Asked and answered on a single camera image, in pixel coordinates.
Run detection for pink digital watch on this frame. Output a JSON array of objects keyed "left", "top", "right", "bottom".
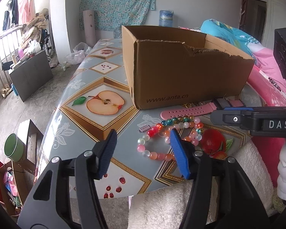
[{"left": 160, "top": 98, "right": 245, "bottom": 120}]

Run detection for multicolour bead bracelet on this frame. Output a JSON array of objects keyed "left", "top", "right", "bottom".
[{"left": 146, "top": 115, "right": 205, "bottom": 146}]

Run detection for small silver hair clip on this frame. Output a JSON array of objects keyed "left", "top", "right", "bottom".
[{"left": 138, "top": 125, "right": 151, "bottom": 133}]

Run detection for pink orange bead bracelet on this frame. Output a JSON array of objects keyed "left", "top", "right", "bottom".
[{"left": 137, "top": 133, "right": 176, "bottom": 162}]

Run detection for right white gloved hand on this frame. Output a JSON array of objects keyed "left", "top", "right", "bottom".
[{"left": 277, "top": 144, "right": 286, "bottom": 201}]

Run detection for blue cartoon quilt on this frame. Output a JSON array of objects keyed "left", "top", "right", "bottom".
[{"left": 200, "top": 19, "right": 264, "bottom": 57}]

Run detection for green cup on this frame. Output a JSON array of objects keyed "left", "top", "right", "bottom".
[{"left": 4, "top": 133, "right": 25, "bottom": 162}]

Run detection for white fluffy towel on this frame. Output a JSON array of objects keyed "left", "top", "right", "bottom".
[{"left": 127, "top": 140, "right": 275, "bottom": 229}]

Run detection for brown cardboard box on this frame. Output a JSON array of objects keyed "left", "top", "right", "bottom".
[{"left": 122, "top": 25, "right": 255, "bottom": 110}]

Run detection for white door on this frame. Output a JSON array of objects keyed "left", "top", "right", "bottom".
[{"left": 261, "top": 0, "right": 286, "bottom": 50}]

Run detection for blue water jug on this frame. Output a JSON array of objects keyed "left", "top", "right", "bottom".
[{"left": 158, "top": 10, "right": 174, "bottom": 27}]

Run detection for fruit pattern tablecloth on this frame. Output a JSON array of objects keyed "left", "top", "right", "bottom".
[{"left": 37, "top": 38, "right": 185, "bottom": 198}]

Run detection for dark grey board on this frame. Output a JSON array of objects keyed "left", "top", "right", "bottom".
[{"left": 9, "top": 50, "right": 54, "bottom": 102}]

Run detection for white plastic bag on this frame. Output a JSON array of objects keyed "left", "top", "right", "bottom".
[{"left": 65, "top": 42, "right": 92, "bottom": 65}]

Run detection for pile of clothes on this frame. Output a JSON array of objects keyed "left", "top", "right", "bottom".
[{"left": 20, "top": 8, "right": 49, "bottom": 54}]

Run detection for pink rolled mat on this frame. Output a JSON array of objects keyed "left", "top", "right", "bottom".
[{"left": 83, "top": 10, "right": 96, "bottom": 47}]

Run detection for floral teal wall cloth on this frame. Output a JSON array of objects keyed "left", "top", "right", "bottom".
[{"left": 79, "top": 0, "right": 156, "bottom": 31}]

